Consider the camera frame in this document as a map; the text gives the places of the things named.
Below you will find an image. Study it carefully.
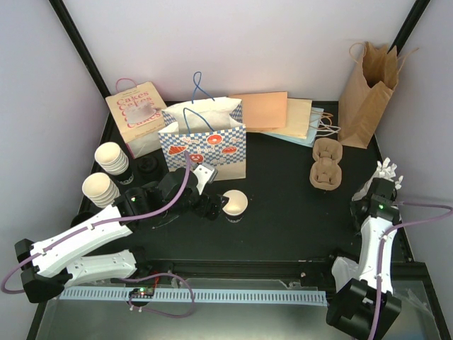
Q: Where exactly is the blue checkered paper bag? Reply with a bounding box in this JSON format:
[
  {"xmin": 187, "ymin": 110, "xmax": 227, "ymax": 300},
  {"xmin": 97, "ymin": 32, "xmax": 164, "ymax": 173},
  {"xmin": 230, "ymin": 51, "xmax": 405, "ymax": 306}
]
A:
[{"xmin": 158, "ymin": 72, "xmax": 246, "ymax": 181}]

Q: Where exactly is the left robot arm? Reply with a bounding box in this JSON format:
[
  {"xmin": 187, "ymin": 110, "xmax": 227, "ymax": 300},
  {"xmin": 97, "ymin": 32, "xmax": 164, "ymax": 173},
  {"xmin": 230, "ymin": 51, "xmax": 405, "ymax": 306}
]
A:
[{"xmin": 15, "ymin": 165, "xmax": 229, "ymax": 303}]

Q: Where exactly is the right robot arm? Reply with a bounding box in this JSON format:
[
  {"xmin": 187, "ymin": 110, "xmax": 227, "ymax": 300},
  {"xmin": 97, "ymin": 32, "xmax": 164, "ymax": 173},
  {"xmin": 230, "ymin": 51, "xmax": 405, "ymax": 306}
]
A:
[{"xmin": 321, "ymin": 178, "xmax": 402, "ymax": 339}]

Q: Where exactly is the black coffee cup lids stack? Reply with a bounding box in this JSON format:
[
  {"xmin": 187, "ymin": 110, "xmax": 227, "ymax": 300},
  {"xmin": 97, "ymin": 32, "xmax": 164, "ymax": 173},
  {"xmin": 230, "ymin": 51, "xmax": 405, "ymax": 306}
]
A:
[{"xmin": 137, "ymin": 155, "xmax": 161, "ymax": 179}]

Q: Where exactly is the near paper cup stack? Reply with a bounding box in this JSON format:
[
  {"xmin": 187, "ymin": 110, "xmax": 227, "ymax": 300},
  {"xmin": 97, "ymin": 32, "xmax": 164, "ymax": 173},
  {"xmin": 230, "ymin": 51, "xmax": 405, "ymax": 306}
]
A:
[{"xmin": 81, "ymin": 172, "xmax": 120, "ymax": 208}]

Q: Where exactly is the paper cup stack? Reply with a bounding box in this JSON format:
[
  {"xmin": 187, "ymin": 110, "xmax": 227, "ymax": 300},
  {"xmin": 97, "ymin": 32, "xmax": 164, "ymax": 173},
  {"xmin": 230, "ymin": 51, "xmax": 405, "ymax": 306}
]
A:
[
  {"xmin": 81, "ymin": 172, "xmax": 120, "ymax": 208},
  {"xmin": 94, "ymin": 142, "xmax": 134, "ymax": 186}
]

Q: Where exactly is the orange flat paper bag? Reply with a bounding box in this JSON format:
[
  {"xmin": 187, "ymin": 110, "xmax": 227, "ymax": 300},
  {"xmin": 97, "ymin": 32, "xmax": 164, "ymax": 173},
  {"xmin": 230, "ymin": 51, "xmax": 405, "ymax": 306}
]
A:
[{"xmin": 229, "ymin": 91, "xmax": 287, "ymax": 132}]

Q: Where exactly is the far paper cup stack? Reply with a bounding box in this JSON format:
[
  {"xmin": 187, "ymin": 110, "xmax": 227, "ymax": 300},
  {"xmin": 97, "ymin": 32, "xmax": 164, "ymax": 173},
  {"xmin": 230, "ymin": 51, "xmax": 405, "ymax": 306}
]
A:
[{"xmin": 94, "ymin": 142, "xmax": 134, "ymax": 186}]

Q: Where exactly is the Cakes printed paper bag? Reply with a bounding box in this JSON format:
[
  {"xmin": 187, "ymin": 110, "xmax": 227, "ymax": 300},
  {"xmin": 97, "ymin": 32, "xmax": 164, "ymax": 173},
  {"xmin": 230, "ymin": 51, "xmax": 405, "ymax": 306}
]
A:
[{"xmin": 105, "ymin": 78, "xmax": 166, "ymax": 159}]

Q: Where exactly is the tan flat paper bag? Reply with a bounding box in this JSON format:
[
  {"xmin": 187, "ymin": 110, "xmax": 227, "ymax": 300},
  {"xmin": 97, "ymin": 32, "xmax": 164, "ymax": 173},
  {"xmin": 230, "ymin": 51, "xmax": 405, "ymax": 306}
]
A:
[{"xmin": 264, "ymin": 98, "xmax": 312, "ymax": 139}]

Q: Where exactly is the light blue flat paper bag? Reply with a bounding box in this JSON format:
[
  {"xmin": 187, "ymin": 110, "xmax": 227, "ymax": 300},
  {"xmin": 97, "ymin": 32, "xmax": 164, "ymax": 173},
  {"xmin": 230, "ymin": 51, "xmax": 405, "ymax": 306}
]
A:
[{"xmin": 264, "ymin": 108, "xmax": 340, "ymax": 147}]

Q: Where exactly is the standing brown paper bag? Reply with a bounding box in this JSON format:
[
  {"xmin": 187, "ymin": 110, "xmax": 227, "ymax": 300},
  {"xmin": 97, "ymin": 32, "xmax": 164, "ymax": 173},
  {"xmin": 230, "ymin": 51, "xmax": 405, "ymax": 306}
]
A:
[{"xmin": 338, "ymin": 42, "xmax": 408, "ymax": 149}]

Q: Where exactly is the light blue cable duct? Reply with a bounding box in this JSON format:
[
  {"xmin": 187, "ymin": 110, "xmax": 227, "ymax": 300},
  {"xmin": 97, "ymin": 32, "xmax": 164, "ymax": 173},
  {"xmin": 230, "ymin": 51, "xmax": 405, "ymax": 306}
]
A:
[{"xmin": 59, "ymin": 286, "xmax": 328, "ymax": 307}]

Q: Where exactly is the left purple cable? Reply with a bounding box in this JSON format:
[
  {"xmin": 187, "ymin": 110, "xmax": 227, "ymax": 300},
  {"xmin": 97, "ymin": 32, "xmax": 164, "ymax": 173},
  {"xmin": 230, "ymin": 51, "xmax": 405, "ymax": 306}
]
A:
[{"xmin": 0, "ymin": 151, "xmax": 196, "ymax": 319}]

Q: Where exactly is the left black frame post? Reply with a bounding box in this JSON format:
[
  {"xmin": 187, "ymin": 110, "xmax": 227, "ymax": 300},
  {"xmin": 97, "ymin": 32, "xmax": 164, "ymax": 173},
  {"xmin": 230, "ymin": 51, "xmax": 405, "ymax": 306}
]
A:
[{"xmin": 49, "ymin": 0, "xmax": 110, "ymax": 98}]

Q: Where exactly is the black frame post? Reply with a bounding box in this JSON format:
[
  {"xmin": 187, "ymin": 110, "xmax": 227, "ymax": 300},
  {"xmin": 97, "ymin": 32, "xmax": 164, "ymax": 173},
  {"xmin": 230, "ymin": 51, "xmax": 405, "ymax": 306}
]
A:
[
  {"xmin": 49, "ymin": 0, "xmax": 110, "ymax": 98},
  {"xmin": 389, "ymin": 0, "xmax": 430, "ymax": 55}
]

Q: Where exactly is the right black frame post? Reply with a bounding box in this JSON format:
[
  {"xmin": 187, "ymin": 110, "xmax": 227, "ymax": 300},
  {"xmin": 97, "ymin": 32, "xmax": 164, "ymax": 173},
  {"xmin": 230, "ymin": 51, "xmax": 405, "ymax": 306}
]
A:
[{"xmin": 389, "ymin": 0, "xmax": 430, "ymax": 55}]

